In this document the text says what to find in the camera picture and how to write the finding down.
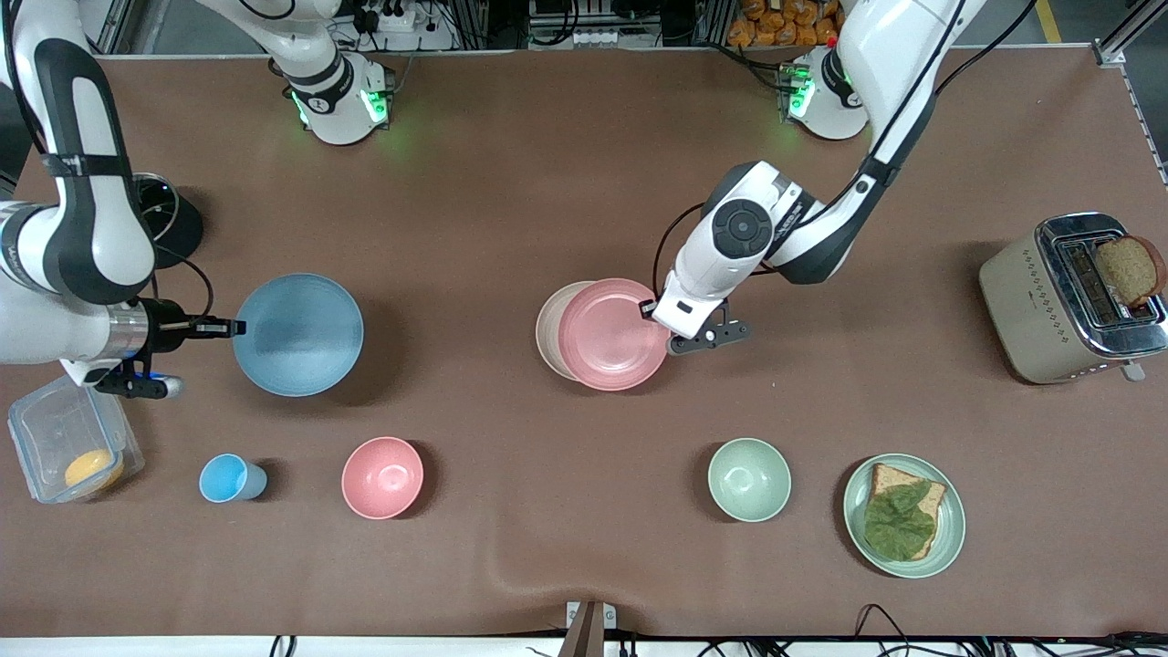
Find orange round food piece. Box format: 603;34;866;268
64;448;125;494

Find brown bread slice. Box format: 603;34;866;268
865;463;947;560
1093;235;1167;308

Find glass lid blue knob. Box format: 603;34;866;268
135;173;179;245

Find pink plate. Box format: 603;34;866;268
558;277;673;392

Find beige plate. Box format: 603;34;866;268
535;281;594;381

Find black pot blue handle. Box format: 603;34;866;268
132;172;206;270

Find black looped cable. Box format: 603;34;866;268
853;602;915;641

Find clear plastic food container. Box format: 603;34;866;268
7;374;145;505

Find orange snack packets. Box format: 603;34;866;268
727;0;840;48

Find green bowl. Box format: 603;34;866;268
707;438;792;523

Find green plate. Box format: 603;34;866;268
842;453;966;579

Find metal bracket with post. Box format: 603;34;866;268
564;600;618;657

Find blue plate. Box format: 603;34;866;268
231;273;364;398

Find pink bowl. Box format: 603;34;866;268
341;436;425;521

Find beige chrome toaster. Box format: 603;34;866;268
979;212;1168;385

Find aluminium frame profile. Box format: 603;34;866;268
1095;0;1168;69
78;0;138;60

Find green lettuce leaf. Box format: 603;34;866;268
863;481;938;561

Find brown table mat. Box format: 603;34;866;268
0;47;1168;640

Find blue cup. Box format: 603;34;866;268
199;454;268;504

